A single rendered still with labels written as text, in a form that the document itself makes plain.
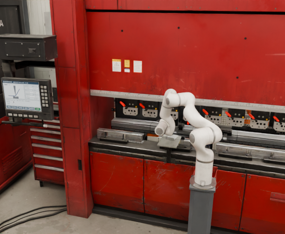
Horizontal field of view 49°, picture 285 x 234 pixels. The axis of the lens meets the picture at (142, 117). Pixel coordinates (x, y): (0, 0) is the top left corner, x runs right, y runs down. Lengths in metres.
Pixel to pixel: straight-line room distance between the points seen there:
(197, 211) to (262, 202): 0.96
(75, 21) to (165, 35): 0.80
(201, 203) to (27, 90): 1.71
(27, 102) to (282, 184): 2.36
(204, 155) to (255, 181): 1.00
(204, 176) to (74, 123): 1.47
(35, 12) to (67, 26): 5.15
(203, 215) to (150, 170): 0.96
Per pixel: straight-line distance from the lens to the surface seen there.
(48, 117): 2.88
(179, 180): 3.17
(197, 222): 2.46
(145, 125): 3.43
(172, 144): 2.92
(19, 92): 2.95
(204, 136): 2.12
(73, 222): 3.65
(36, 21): 8.15
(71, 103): 3.12
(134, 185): 3.33
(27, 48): 2.84
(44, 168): 4.07
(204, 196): 2.33
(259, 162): 3.07
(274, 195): 3.17
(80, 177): 3.41
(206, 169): 2.25
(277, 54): 2.85
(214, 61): 2.85
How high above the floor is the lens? 2.20
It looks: 19 degrees down
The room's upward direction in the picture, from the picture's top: straight up
